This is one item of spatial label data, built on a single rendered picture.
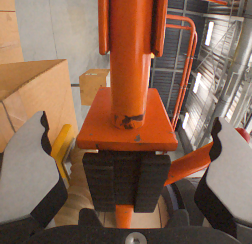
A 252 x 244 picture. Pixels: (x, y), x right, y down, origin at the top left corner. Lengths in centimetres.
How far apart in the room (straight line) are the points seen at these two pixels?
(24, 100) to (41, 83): 5
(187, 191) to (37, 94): 29
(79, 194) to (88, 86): 187
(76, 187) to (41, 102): 13
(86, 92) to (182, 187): 186
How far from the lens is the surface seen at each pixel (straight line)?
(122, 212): 19
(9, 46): 107
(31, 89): 22
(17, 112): 20
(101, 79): 195
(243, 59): 579
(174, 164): 17
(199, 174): 205
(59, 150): 27
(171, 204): 28
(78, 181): 21
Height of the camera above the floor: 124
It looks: level
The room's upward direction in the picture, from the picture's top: 92 degrees clockwise
